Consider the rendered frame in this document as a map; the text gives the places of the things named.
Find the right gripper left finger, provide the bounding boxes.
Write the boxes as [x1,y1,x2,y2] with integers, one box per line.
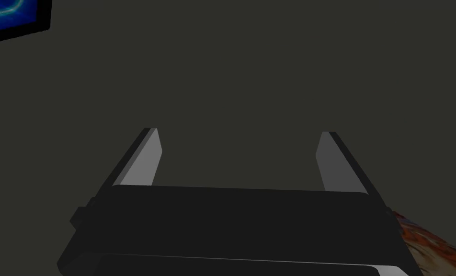
[103,127,163,189]

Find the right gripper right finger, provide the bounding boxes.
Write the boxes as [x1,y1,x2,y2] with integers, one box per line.
[315,131,378,198]

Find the orange patterned rug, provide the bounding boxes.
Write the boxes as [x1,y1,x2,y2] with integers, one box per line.
[391,210,456,276]

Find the blue picture in black frame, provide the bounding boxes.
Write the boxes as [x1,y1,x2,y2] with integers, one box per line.
[0,0,53,46]

